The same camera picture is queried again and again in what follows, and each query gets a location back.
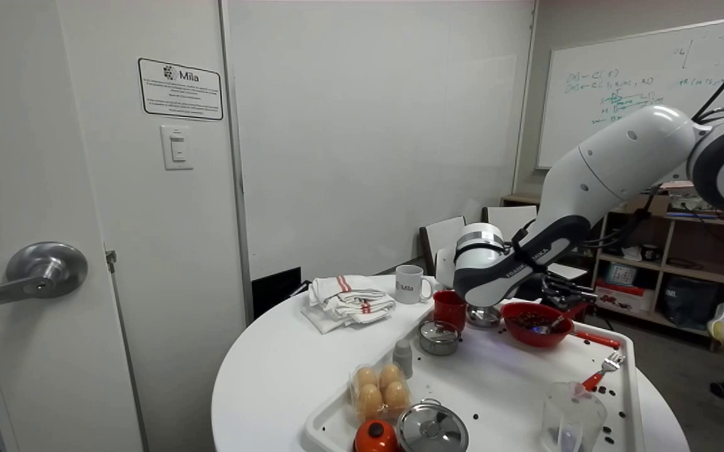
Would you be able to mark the orange bowl with beans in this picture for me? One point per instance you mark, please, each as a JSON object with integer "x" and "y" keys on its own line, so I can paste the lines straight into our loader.
{"x": 530, "y": 324}

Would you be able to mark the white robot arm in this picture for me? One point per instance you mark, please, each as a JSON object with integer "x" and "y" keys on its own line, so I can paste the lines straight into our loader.
{"x": 581, "y": 187}

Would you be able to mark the small steel dish behind bowl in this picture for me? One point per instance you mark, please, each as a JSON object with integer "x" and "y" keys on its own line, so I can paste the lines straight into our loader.
{"x": 438, "y": 339}

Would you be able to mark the small steel bowl by orange bowl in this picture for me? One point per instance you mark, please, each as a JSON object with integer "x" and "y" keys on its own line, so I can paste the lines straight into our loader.
{"x": 483, "y": 317}

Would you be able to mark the white red-striped cloth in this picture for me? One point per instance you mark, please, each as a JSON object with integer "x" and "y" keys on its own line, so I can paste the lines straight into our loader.
{"x": 350, "y": 300}

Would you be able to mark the grey metal mug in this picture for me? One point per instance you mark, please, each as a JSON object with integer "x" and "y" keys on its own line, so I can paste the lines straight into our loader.
{"x": 412, "y": 285}

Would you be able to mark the black box on floor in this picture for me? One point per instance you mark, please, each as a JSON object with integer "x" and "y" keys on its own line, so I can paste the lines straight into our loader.
{"x": 276, "y": 288}

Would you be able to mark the red mug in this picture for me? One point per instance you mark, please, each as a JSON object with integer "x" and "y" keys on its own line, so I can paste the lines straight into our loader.
{"x": 451, "y": 309}

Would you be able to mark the small grey shaker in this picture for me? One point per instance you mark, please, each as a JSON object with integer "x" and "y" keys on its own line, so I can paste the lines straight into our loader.
{"x": 403, "y": 358}

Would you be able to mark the round white table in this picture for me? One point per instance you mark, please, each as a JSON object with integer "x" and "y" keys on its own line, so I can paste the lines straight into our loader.
{"x": 282, "y": 388}

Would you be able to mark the small orange lid object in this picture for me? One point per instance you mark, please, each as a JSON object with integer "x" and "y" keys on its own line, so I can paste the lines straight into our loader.
{"x": 377, "y": 435}

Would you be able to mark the white rectangular tray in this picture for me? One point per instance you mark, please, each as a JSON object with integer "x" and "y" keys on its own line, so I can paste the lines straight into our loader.
{"x": 497, "y": 386}

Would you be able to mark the whiteboard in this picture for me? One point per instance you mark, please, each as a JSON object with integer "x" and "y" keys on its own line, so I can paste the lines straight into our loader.
{"x": 599, "y": 83}

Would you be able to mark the wooden shelf unit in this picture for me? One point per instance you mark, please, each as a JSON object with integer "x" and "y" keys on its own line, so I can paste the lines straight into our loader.
{"x": 663, "y": 270}

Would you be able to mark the white light switch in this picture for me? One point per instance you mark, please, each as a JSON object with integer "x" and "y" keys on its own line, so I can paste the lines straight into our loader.
{"x": 175, "y": 145}

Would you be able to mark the wall sign paper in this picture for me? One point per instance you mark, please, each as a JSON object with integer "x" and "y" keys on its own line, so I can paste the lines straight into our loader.
{"x": 183, "y": 91}

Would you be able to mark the orange-handled fork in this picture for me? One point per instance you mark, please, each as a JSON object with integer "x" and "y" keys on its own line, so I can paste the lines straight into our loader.
{"x": 594, "y": 381}

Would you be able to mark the silver door handle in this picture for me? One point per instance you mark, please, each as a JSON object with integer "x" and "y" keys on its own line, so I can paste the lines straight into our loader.
{"x": 43, "y": 270}

